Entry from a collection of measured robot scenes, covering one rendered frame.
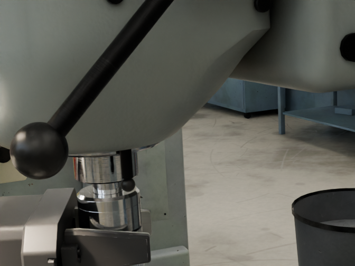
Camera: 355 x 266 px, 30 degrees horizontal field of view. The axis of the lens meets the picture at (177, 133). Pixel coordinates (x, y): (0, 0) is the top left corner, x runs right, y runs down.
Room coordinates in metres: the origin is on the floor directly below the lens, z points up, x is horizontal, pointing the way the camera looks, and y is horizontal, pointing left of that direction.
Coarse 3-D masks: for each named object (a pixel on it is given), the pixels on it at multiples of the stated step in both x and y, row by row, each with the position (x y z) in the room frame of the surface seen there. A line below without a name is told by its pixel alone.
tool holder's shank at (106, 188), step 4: (92, 184) 0.47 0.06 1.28; (96, 184) 0.47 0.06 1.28; (100, 184) 0.47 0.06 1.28; (104, 184) 0.47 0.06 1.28; (108, 184) 0.47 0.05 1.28; (112, 184) 0.47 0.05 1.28; (116, 184) 0.47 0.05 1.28; (120, 184) 0.47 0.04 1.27; (92, 188) 0.47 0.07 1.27; (96, 188) 0.47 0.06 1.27; (100, 188) 0.47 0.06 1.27; (104, 188) 0.47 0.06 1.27; (108, 188) 0.47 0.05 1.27; (112, 188) 0.47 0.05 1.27; (116, 188) 0.47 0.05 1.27; (120, 188) 0.47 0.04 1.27; (96, 192) 0.47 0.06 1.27; (100, 192) 0.47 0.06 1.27; (104, 192) 0.47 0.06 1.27; (108, 192) 0.47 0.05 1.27; (112, 192) 0.47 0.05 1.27
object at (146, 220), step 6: (144, 210) 0.51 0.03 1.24; (78, 216) 0.50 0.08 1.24; (144, 216) 0.50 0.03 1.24; (150, 216) 0.50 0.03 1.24; (78, 222) 0.50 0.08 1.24; (144, 222) 0.50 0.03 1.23; (150, 222) 0.50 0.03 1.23; (144, 228) 0.50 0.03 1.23; (150, 228) 0.50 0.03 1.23; (150, 234) 0.50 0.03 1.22
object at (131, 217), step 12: (84, 216) 0.46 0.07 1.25; (96, 216) 0.46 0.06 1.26; (108, 216) 0.45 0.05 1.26; (120, 216) 0.46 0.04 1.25; (132, 216) 0.46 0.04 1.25; (84, 228) 0.46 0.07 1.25; (96, 228) 0.46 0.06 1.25; (108, 228) 0.45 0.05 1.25; (120, 228) 0.46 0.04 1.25; (132, 228) 0.46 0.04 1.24; (144, 264) 0.48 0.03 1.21
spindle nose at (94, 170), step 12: (108, 156) 0.45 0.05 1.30; (132, 156) 0.47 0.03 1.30; (84, 168) 0.46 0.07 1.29; (96, 168) 0.45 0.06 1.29; (108, 168) 0.45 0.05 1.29; (120, 168) 0.46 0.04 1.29; (84, 180) 0.46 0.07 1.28; (96, 180) 0.45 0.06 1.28; (108, 180) 0.45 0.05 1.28; (120, 180) 0.46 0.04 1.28
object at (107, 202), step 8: (80, 192) 0.48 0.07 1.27; (88, 192) 0.47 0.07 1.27; (120, 192) 0.47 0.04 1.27; (128, 192) 0.47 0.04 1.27; (136, 192) 0.47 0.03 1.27; (80, 200) 0.46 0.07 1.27; (88, 200) 0.46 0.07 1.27; (96, 200) 0.46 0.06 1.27; (104, 200) 0.46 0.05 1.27; (112, 200) 0.46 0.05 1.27; (120, 200) 0.46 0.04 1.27; (128, 200) 0.46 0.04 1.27; (136, 200) 0.47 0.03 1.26; (80, 208) 0.47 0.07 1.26; (88, 208) 0.46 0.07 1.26; (96, 208) 0.46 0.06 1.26; (104, 208) 0.45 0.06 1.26; (112, 208) 0.45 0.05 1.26; (120, 208) 0.46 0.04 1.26
